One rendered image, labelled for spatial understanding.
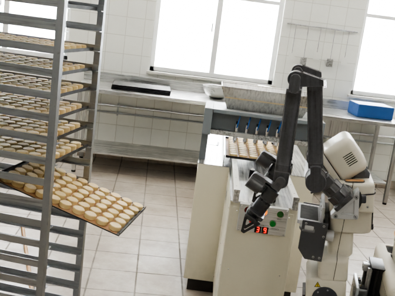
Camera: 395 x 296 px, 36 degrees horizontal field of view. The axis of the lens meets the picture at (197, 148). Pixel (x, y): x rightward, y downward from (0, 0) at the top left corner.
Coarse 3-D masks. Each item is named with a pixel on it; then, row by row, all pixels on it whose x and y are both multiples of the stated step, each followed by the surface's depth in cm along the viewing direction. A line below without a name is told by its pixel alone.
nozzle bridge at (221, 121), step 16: (208, 112) 359; (224, 112) 359; (240, 112) 358; (256, 112) 366; (208, 128) 361; (224, 128) 369; (240, 128) 369; (272, 128) 368; (304, 128) 367; (304, 144) 364
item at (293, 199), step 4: (288, 184) 318; (292, 184) 319; (284, 188) 329; (288, 188) 315; (292, 188) 312; (288, 192) 314; (292, 192) 304; (288, 196) 312; (292, 196) 297; (296, 196) 298; (288, 200) 310; (292, 200) 296; (296, 200) 293; (292, 204) 294; (296, 204) 294; (292, 208) 294; (296, 208) 294
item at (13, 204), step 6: (0, 204) 298; (6, 204) 299; (12, 204) 299; (18, 204) 298; (24, 204) 298; (30, 204) 297; (30, 210) 295; (36, 210) 296; (54, 210) 295; (60, 210) 295; (60, 216) 293; (66, 216) 293; (72, 216) 294
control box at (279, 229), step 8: (240, 208) 296; (272, 208) 295; (280, 208) 295; (288, 208) 297; (240, 216) 296; (272, 216) 296; (240, 224) 297; (264, 224) 297; (280, 224) 296; (256, 232) 297; (272, 232) 297; (280, 232) 297
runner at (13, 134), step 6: (0, 132) 247; (6, 132) 246; (12, 132) 246; (18, 132) 245; (24, 132) 245; (18, 138) 246; (24, 138) 245; (30, 138) 245; (36, 138) 244; (42, 138) 244
